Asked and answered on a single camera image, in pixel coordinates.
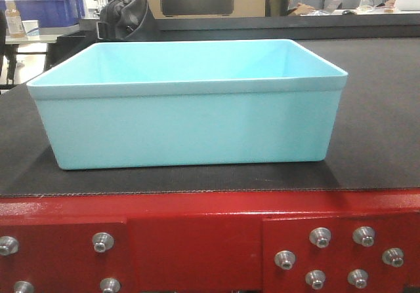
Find white paper cup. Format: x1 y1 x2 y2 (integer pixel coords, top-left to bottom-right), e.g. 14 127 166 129
22 20 39 37

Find black backpack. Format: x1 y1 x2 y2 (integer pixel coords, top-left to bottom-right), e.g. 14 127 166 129
96 0 160 41

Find light blue plastic bin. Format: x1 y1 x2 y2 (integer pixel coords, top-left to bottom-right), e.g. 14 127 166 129
27 39 348 170

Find red conveyor frame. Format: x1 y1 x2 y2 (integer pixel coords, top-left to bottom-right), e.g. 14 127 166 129
1 189 419 292

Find black conveyor belt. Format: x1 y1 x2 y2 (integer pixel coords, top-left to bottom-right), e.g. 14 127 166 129
1 14 419 197

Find blue crate on table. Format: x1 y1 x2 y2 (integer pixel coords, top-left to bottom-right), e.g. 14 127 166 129
14 0 85 28

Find plastic drink bottle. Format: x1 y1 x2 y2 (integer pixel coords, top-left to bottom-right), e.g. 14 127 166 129
5 0 26 38

